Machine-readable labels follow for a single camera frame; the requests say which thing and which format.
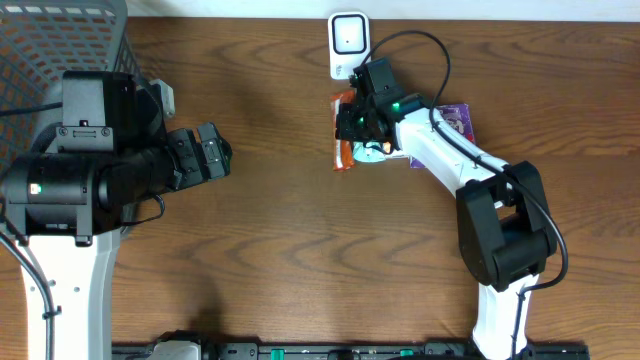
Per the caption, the brown orange snack bar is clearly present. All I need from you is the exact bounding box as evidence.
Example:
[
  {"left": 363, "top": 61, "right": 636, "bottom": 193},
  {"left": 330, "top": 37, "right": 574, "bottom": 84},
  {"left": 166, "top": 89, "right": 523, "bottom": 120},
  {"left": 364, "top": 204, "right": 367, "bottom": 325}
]
[{"left": 330, "top": 90, "right": 355, "bottom": 172}]

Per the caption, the teal snack wrapper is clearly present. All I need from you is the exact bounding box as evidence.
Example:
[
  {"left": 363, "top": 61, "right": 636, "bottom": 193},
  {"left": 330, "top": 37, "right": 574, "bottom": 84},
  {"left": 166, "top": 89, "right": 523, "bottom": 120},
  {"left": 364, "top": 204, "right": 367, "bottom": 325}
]
[{"left": 352, "top": 142, "right": 386, "bottom": 163}]

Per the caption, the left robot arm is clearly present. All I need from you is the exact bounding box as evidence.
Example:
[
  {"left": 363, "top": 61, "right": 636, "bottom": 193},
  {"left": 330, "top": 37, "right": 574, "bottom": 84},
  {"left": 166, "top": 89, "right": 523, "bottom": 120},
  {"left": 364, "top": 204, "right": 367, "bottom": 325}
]
[{"left": 1, "top": 71, "right": 232, "bottom": 359}]

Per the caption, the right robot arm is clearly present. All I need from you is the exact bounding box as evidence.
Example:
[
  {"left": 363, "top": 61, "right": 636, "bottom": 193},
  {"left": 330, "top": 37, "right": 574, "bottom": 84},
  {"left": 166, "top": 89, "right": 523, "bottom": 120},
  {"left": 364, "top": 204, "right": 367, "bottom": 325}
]
[{"left": 335, "top": 59, "right": 557, "bottom": 359}]

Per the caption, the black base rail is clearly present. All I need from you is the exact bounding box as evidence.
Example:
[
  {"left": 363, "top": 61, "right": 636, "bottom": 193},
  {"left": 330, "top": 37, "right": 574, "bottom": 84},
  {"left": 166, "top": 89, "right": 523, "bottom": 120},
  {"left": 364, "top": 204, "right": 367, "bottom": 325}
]
[{"left": 110, "top": 341, "right": 590, "bottom": 360}]

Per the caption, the red purple snack packet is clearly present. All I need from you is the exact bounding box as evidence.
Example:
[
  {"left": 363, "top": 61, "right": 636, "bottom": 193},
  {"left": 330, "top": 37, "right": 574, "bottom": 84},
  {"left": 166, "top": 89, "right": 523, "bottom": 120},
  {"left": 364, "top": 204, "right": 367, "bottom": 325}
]
[{"left": 397, "top": 104, "right": 475, "bottom": 169}]

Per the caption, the grey plastic mesh basket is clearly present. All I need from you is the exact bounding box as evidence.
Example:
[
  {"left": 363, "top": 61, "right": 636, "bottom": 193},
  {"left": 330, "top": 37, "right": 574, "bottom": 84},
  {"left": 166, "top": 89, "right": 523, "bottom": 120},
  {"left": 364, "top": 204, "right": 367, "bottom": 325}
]
[{"left": 0, "top": 0, "right": 146, "bottom": 176}]

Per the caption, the white barcode scanner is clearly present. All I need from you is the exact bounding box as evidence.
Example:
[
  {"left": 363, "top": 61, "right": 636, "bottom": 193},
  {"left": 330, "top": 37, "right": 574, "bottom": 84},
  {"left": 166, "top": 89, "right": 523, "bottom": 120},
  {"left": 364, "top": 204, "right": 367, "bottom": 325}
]
[{"left": 327, "top": 11, "right": 371, "bottom": 80}]

